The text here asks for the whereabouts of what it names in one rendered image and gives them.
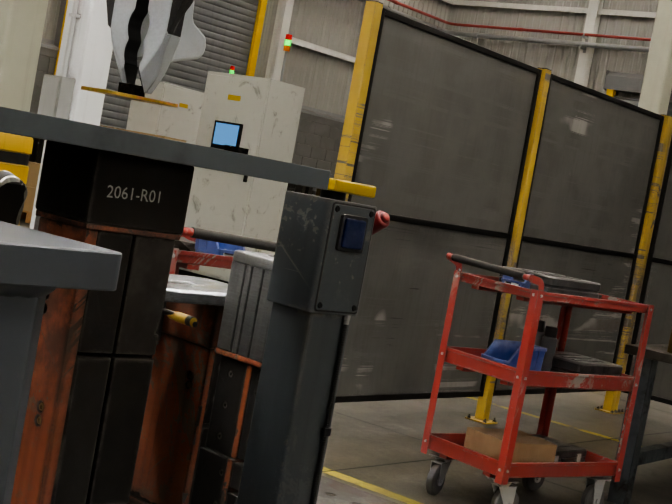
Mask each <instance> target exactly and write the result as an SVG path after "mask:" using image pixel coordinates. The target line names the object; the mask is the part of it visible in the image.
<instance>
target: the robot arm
mask: <svg viewBox="0 0 672 504"><path fill-rule="evenodd" d="M106 4H107V18H108V26H109V27H110V28H111V40H112V46H113V51H114V54H115V59H116V63H117V66H118V70H119V73H120V77H121V80H122V83H129V84H135V81H136V76H137V71H138V72H139V76H140V81H141V85H142V88H143V93H146V94H152V92H153V91H154V90H155V88H156V87H157V85H158V84H159V83H160V81H161V80H162V78H163V77H164V75H165V73H166V71H167V69H168V67H169V65H170V63H171V62H176V61H185V60H194V59H198V58H200V57H201V56H202V55H203V53H204V51H205V47H206V39H205V36H204V35H203V34H202V32H201V31H200V30H199V29H198V28H197V26H196V25H195V24H194V21H193V11H194V0H106ZM137 57H143V58H142V60H141V62H140V65H139V66H138V67H137Z"/></svg>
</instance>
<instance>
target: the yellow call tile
mask: <svg viewBox="0 0 672 504"><path fill-rule="evenodd" d="M375 193H376V187H375V186H371V185H366V184H361V183H355V182H350V181H345V180H340V179H335V178H329V183H328V189H327V190H323V189H321V191H320V197H325V198H330V199H335V200H341V201H345V199H346V194H353V195H358V196H364V197H370V198H374V197H375Z"/></svg>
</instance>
